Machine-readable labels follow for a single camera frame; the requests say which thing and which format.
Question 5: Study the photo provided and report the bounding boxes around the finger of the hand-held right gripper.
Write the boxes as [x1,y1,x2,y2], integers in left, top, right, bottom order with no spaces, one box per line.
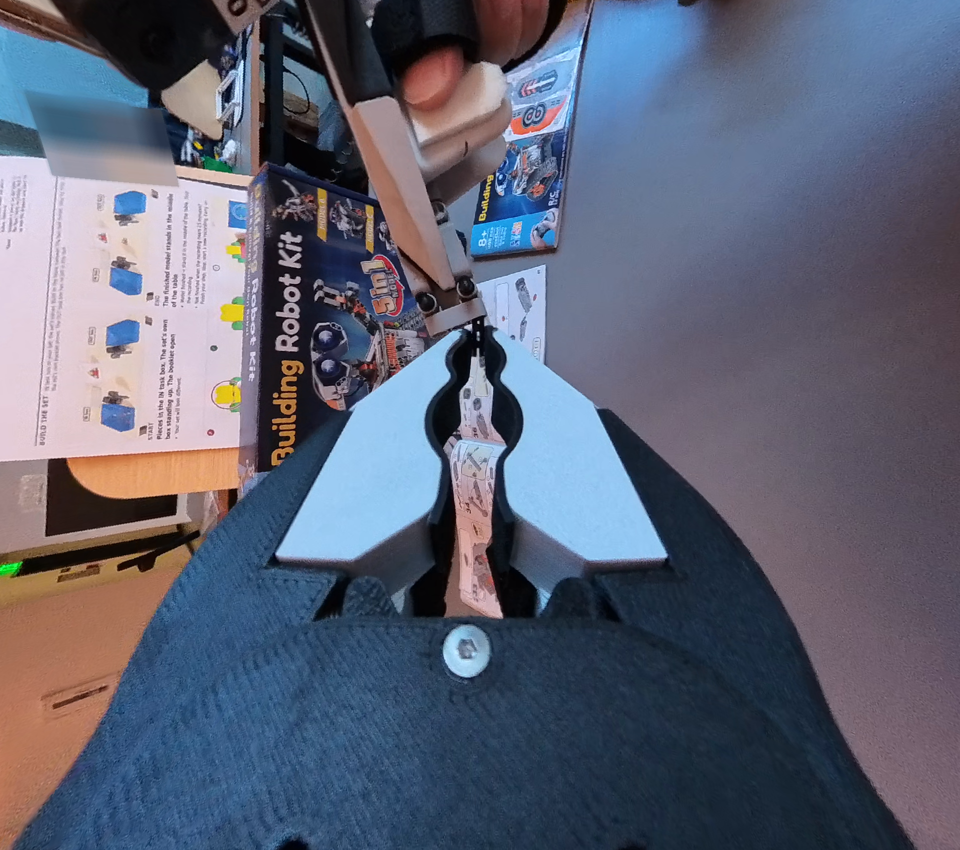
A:
[349,93,460,290]
[431,201,475,281]

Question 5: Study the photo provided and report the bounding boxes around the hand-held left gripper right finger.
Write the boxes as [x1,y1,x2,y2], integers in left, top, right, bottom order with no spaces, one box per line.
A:
[483,327,669,617]

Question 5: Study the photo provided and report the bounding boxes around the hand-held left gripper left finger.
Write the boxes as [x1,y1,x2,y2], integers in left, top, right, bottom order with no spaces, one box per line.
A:
[276,331,460,617]

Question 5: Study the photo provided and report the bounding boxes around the grey beam with black pins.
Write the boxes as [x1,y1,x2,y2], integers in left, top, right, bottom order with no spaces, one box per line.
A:
[414,273,490,339]

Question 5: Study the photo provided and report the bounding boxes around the white building instruction booklet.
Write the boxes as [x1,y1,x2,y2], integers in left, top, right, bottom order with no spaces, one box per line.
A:
[442,264,549,620]

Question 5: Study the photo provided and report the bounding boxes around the white task instruction sheet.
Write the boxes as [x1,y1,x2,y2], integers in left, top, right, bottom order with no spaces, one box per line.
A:
[0,154,252,463]

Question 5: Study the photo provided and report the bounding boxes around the blue cover booklet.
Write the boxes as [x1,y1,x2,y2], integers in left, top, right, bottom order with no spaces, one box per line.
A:
[471,0,599,259]

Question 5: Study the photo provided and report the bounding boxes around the dark blue robot kit box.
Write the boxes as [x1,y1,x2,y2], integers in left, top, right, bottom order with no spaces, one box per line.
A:
[238,162,451,475]

